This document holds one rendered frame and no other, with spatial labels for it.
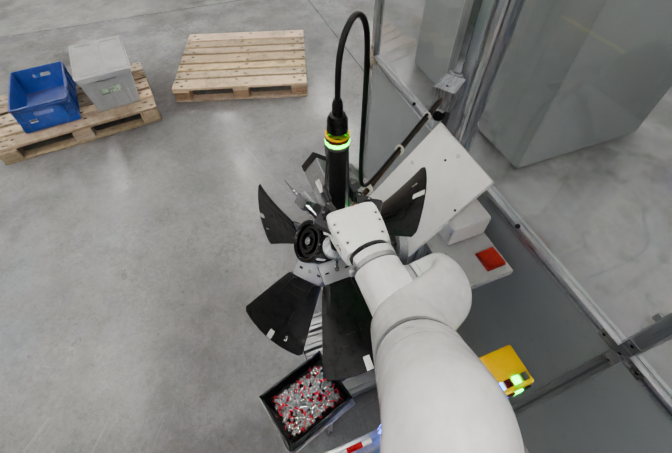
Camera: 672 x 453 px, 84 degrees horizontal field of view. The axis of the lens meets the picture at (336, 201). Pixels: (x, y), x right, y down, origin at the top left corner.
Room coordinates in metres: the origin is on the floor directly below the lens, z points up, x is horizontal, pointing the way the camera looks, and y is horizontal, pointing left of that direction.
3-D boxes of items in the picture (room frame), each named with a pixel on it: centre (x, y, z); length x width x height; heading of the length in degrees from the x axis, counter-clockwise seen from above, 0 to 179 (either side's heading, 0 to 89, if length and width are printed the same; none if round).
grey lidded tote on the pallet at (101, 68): (2.85, 1.94, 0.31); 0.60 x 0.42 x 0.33; 28
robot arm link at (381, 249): (0.33, -0.06, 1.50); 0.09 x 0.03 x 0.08; 111
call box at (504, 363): (0.26, -0.41, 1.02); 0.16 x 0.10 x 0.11; 111
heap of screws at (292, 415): (0.25, 0.09, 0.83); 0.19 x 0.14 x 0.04; 127
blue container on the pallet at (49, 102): (2.61, 2.39, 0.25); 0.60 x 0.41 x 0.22; 28
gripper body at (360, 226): (0.39, -0.04, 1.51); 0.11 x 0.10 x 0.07; 21
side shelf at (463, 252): (0.80, -0.47, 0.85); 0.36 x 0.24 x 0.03; 21
